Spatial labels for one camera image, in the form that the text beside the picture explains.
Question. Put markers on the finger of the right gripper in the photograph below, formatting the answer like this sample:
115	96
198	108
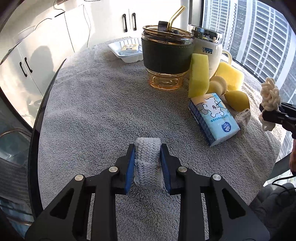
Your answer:
278	117
287	108

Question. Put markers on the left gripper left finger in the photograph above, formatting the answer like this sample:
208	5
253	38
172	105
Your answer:
66	217

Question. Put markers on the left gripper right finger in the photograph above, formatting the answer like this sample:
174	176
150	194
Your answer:
229	217

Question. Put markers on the grey woven cloth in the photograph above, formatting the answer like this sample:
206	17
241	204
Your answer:
147	167

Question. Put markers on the yellow Vinda tissue pack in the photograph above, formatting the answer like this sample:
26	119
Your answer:
128	49

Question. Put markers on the yellow round makeup sponge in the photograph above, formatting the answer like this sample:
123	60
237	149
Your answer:
237	100

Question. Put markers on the yellow sponge right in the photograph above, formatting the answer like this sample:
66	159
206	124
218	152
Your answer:
233	77

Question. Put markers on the blue cartoon tissue pack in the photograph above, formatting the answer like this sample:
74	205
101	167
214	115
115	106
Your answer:
216	122

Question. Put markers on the yellow heart makeup sponge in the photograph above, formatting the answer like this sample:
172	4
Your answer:
217	85

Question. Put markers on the yellow sponge left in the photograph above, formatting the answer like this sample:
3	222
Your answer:
199	75

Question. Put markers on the white ceramic mug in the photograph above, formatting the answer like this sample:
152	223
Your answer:
214	52

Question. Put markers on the grey terry table cover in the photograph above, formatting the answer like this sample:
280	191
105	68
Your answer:
99	105

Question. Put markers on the chrome mug lid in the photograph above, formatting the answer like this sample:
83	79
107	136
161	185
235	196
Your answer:
205	34

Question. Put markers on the amber glass tumbler green sleeve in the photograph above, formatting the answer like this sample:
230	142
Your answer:
166	56

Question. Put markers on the amber glass straw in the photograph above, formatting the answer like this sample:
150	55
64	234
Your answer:
176	14

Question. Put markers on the white plastic tray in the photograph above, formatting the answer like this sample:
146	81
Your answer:
116	47

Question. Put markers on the white cabinet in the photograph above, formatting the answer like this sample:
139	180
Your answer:
40	35

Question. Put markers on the metal frame chair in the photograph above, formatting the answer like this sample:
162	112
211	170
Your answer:
15	197

